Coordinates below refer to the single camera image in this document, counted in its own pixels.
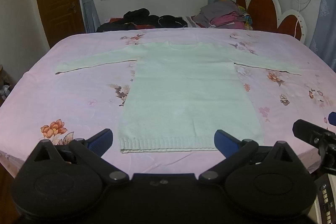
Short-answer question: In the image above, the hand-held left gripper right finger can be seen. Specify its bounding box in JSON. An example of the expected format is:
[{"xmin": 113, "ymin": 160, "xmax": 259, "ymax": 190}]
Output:
[{"xmin": 199, "ymin": 129, "xmax": 301, "ymax": 186}]

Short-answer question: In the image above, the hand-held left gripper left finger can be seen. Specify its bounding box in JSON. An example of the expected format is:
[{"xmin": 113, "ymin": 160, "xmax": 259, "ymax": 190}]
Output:
[{"xmin": 27, "ymin": 128, "xmax": 130, "ymax": 186}]

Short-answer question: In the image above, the white knitted sweater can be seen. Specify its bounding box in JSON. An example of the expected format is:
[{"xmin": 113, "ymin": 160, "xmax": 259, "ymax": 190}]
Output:
[{"xmin": 55, "ymin": 41, "xmax": 302, "ymax": 154}]

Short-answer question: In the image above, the stack of folded clothes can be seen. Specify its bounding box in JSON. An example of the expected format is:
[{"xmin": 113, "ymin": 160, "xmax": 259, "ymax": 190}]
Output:
[{"xmin": 192, "ymin": 0, "xmax": 254, "ymax": 31}]

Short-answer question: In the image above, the pile of black clothes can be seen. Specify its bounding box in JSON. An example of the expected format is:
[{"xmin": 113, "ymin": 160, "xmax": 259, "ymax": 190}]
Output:
[{"xmin": 96, "ymin": 7, "xmax": 185, "ymax": 33}]

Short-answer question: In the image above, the pink floral bed sheet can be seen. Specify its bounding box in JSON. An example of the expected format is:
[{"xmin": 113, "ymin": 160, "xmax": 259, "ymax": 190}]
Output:
[{"xmin": 0, "ymin": 28, "xmax": 336, "ymax": 180}]

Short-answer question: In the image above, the grey bedside object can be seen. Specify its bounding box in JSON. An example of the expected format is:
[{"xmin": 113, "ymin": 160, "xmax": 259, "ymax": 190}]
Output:
[{"xmin": 0, "ymin": 65, "xmax": 12, "ymax": 107}]

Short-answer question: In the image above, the striped cloth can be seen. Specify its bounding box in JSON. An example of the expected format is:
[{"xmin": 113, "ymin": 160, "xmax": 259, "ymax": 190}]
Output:
[{"xmin": 181, "ymin": 16, "xmax": 200, "ymax": 28}]

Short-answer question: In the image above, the brown and white headboard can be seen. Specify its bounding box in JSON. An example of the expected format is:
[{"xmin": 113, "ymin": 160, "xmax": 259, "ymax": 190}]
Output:
[{"xmin": 235, "ymin": 0, "xmax": 307, "ymax": 45}]

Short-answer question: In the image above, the brown wooden door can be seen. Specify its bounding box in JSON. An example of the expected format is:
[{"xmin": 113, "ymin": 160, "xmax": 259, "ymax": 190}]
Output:
[{"xmin": 33, "ymin": 0, "xmax": 86, "ymax": 49}]

